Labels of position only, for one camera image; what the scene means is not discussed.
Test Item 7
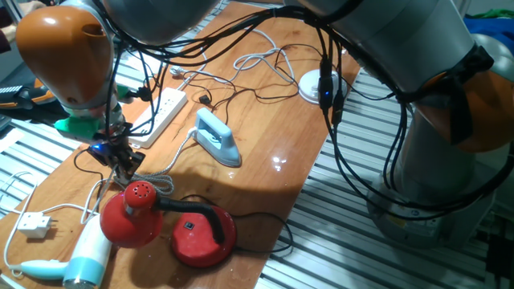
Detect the white blue hair dryer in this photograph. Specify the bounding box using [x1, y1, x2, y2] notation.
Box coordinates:
[8, 214, 113, 289]

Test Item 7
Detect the red desk lamp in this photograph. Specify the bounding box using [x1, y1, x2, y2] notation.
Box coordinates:
[99, 180, 238, 269]

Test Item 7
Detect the white power strip cord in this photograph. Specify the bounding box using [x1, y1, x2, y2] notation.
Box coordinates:
[168, 26, 296, 92]

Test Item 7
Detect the blue plastic bag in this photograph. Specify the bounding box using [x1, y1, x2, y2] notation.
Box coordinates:
[465, 15, 514, 46]

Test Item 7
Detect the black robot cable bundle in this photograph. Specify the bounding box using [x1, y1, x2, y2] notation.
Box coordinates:
[96, 0, 514, 220]

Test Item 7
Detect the person's bare hand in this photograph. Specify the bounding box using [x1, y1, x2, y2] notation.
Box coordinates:
[15, 0, 46, 19]

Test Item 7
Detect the white hair dryer cord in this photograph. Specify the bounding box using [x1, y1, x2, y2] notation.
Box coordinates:
[0, 171, 121, 280]

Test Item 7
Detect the white square plug adapter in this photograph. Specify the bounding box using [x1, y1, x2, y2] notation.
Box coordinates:
[16, 211, 53, 240]

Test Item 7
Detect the black orange teach pendant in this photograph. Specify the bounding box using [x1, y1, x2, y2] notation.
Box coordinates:
[0, 78, 57, 112]

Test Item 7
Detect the black lamp cord with plug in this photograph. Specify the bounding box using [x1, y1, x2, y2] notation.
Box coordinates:
[71, 148, 295, 254]

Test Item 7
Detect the thin black cord with switch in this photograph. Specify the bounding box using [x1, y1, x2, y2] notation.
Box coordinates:
[178, 43, 334, 125]

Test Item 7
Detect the braided cord with white plug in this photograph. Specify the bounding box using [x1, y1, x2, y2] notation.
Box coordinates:
[114, 127, 200, 197]

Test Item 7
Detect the light blue travel iron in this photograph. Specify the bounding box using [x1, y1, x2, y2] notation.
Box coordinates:
[192, 107, 243, 169]

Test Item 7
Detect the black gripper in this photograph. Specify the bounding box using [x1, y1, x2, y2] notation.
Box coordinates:
[87, 130, 146, 186]

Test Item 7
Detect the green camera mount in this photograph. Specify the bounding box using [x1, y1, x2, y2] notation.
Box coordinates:
[54, 116, 106, 141]

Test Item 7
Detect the orange wooden board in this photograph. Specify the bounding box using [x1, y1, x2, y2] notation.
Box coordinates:
[0, 2, 362, 289]

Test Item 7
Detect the white power strip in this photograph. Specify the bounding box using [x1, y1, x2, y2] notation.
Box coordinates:
[128, 87, 189, 149]

